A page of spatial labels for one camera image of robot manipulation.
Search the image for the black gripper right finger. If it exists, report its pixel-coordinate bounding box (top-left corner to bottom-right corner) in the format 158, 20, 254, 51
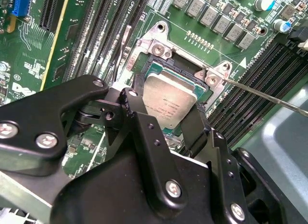
179, 101, 288, 224

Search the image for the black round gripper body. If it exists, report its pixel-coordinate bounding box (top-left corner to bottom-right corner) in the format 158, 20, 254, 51
49, 146, 229, 224

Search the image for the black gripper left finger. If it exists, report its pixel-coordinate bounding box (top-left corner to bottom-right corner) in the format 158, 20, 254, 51
0, 74, 189, 220

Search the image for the silver square CPU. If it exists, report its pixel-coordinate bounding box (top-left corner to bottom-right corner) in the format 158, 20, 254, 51
141, 65, 211, 138

